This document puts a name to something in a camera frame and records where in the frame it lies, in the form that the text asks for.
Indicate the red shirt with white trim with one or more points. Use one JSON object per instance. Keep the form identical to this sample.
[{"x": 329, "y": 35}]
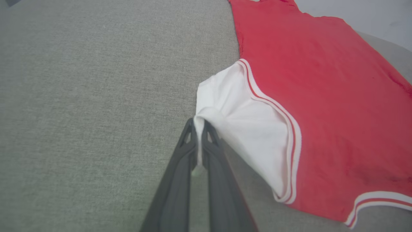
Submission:
[{"x": 322, "y": 96}]

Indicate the grey fabric sofa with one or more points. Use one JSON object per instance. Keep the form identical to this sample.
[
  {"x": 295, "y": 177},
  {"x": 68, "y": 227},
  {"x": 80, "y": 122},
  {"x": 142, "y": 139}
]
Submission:
[{"x": 80, "y": 112}]

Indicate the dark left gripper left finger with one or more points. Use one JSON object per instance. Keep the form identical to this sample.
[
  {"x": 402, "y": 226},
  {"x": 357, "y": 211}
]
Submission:
[{"x": 175, "y": 187}]

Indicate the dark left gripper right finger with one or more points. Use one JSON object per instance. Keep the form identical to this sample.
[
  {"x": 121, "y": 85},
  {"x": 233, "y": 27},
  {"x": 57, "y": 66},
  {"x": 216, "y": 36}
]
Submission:
[{"x": 222, "y": 193}]

